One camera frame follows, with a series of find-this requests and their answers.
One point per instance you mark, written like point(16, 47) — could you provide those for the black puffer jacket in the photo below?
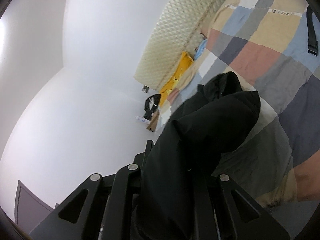
point(214, 121)

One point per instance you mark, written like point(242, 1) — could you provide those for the black bag on nightstand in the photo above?
point(151, 105)

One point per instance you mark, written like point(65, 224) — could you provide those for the wooden nightstand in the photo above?
point(153, 122)

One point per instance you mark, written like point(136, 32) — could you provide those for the white spray bottle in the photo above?
point(143, 120)

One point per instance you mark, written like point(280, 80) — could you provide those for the yellow pillow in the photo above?
point(184, 63)

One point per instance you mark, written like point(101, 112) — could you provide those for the light blue pillow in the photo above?
point(200, 49)

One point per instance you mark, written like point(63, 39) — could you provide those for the pink pillow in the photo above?
point(206, 27)

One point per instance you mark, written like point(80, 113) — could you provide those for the cream quilted headboard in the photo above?
point(177, 30)

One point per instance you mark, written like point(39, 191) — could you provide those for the colourful patchwork duvet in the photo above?
point(266, 44)

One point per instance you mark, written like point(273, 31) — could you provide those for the wall power socket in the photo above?
point(145, 89)

